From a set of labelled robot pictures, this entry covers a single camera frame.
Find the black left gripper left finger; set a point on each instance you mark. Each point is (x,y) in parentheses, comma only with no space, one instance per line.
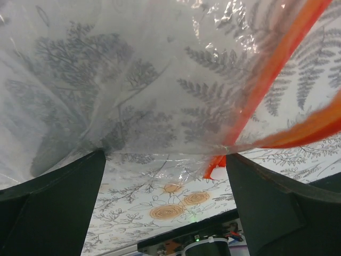
(50,215)

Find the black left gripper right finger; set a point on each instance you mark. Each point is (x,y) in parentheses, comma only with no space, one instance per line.
(282,216)

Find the clear zip top bag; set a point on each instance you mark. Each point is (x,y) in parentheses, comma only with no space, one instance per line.
(164,88)

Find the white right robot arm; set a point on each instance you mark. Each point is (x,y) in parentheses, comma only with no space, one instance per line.
(220,235)

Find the floral tablecloth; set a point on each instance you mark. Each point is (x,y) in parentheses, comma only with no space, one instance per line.
(132,207)

